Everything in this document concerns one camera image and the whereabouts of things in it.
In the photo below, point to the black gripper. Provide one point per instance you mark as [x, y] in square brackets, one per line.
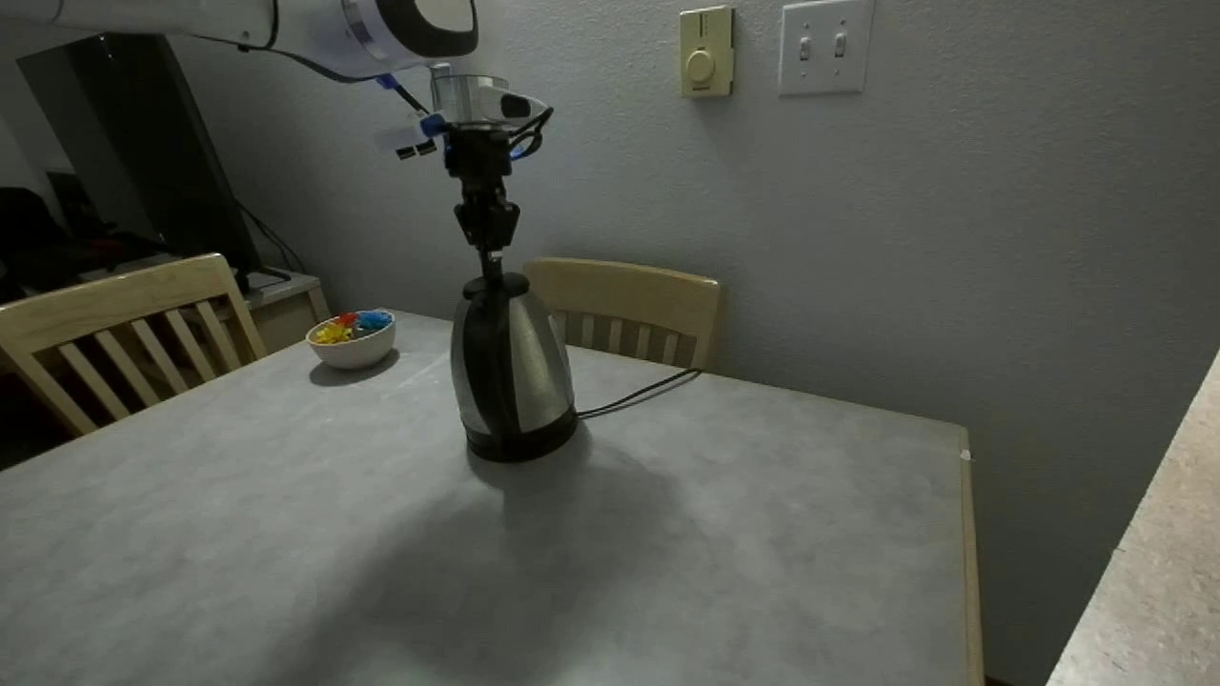
[479, 157]

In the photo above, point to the stainless steel electric kettle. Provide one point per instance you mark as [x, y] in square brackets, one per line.
[516, 377]

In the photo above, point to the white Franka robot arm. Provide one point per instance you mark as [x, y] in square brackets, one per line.
[355, 27]

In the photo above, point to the blue toy flower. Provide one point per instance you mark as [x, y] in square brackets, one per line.
[376, 321]

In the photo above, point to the wooden slat-back chair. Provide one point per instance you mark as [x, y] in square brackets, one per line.
[76, 317]
[634, 298]

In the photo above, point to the red toy flower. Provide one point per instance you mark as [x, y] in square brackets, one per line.
[344, 317]

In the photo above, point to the white ceramic bowl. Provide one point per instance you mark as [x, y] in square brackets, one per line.
[355, 349]

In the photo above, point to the yellow toy flower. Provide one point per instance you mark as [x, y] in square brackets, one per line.
[331, 332]

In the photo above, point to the small beige side cabinet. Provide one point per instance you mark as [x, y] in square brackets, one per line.
[286, 309]

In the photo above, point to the tall black panel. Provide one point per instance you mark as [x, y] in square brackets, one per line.
[126, 139]

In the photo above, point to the grey speckled countertop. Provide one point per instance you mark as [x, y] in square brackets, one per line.
[1158, 575]

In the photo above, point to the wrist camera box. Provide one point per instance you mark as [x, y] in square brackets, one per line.
[412, 139]

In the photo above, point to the cream dimmer wall switch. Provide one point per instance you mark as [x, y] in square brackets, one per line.
[708, 54]

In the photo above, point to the white double light switch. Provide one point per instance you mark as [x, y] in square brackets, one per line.
[826, 48]

